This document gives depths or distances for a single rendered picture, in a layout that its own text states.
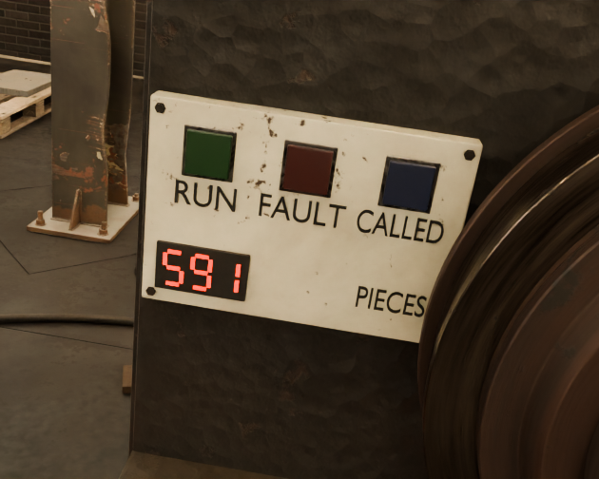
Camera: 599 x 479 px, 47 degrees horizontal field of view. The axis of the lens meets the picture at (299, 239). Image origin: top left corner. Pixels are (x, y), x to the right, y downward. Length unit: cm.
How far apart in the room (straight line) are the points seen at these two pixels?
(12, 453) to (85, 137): 161
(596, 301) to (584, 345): 3
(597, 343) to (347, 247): 23
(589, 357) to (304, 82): 29
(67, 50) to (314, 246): 272
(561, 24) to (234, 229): 30
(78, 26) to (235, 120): 266
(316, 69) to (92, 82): 269
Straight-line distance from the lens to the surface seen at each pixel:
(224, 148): 55
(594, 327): 44
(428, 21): 55
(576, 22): 57
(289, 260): 58
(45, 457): 209
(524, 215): 43
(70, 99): 327
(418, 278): 59
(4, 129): 481
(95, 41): 318
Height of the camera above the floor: 136
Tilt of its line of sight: 23 degrees down
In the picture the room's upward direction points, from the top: 8 degrees clockwise
